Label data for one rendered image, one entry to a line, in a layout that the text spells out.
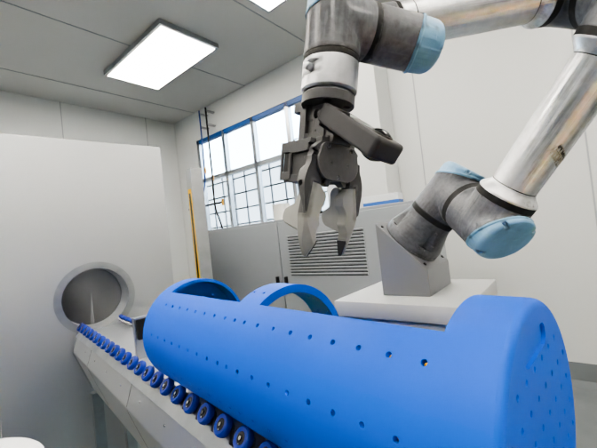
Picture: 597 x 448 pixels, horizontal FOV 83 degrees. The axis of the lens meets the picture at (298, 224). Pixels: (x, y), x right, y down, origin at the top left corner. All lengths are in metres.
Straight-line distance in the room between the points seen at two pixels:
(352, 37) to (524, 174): 0.43
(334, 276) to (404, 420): 1.98
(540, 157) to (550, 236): 2.47
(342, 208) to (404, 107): 3.12
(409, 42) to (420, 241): 0.49
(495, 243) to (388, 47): 0.44
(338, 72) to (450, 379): 0.36
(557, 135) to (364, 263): 1.61
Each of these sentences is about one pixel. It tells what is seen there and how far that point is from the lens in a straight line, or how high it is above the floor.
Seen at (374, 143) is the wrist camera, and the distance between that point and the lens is 0.37.
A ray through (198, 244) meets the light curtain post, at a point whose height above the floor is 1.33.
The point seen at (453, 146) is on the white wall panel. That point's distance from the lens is 3.33.
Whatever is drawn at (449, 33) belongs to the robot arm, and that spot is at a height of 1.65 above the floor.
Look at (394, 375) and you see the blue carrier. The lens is 0.41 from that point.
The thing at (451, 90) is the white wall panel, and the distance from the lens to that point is 3.44.
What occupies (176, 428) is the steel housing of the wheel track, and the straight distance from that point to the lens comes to 1.01.
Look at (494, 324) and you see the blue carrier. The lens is 0.41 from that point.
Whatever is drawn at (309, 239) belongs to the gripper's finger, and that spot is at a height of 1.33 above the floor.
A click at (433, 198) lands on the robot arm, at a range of 0.87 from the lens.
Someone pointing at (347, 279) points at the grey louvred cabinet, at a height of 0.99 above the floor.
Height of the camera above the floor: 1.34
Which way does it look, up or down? 1 degrees up
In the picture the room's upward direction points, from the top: 6 degrees counter-clockwise
